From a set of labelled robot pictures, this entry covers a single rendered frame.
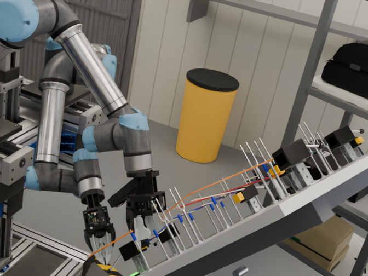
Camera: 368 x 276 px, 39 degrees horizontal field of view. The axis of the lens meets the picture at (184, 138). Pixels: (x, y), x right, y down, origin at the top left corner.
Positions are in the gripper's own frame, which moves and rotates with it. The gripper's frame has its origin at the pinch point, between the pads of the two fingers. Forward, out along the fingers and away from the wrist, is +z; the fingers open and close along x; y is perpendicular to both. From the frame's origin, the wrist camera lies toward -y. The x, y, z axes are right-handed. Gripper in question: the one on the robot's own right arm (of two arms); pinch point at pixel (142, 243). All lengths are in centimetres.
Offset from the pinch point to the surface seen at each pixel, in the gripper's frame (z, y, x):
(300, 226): -13, 57, -32
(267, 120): -23, -87, 316
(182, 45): -97, -148, 286
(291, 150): -24, 50, -15
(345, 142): -22, 52, 21
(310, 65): -47, 26, 83
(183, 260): -10, 40, -43
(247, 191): -11.9, 28.5, 9.9
